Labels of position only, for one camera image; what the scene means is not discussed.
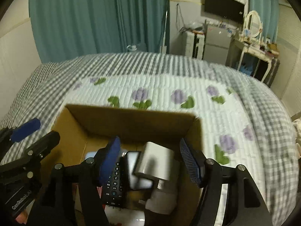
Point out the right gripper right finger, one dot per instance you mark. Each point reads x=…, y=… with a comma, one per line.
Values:
x=244, y=205

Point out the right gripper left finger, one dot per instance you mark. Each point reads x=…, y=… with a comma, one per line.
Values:
x=88, y=175

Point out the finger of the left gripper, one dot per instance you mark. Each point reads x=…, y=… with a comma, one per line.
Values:
x=38, y=151
x=9, y=136

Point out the black TV remote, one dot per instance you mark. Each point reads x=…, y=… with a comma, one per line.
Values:
x=114, y=192

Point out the black power adapter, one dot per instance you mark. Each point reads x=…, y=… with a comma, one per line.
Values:
x=134, y=181

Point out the white bottle red cap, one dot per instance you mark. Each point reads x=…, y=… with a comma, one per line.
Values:
x=163, y=198

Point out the large white power adapter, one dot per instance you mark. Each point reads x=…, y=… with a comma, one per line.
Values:
x=155, y=162

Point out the grey checkered bed cover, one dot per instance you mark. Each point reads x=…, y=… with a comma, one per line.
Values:
x=152, y=62

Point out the light blue earbuds case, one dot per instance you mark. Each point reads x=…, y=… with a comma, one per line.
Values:
x=90, y=155

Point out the brown cardboard box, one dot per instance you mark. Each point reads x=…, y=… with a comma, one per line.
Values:
x=85, y=129

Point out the white floral quilted mat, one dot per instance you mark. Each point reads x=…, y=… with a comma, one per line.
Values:
x=136, y=214

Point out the white louvered wardrobe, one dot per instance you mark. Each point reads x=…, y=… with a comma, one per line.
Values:
x=286, y=84

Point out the large green curtain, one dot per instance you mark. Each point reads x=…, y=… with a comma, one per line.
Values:
x=65, y=29

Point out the white dressing table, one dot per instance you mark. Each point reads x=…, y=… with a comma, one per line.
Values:
x=273, y=63

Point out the small silver refrigerator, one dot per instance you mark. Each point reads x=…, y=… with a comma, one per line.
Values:
x=216, y=45

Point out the white suitcase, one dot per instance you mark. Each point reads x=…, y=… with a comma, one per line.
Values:
x=193, y=45

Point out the oval white vanity mirror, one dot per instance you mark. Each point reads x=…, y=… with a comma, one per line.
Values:
x=252, y=26

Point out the narrow green curtain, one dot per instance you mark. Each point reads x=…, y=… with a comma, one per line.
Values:
x=268, y=11

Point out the white mop handle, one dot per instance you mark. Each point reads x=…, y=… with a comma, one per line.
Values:
x=163, y=47

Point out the black wall television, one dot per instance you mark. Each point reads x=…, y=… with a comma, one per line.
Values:
x=229, y=9

